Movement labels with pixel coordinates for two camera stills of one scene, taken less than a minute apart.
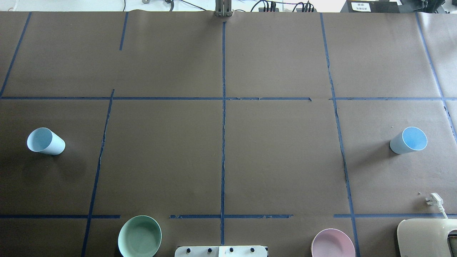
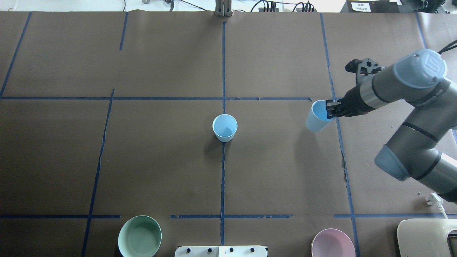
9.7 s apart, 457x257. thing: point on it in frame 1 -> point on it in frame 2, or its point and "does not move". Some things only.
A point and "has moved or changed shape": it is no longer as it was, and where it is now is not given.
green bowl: [139, 236] does not move
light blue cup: [43, 140] -> [224, 126]
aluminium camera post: [223, 8] does not move
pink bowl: [332, 242] does not move
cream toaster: [425, 237] does not move
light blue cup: [411, 139] has moved or changed shape
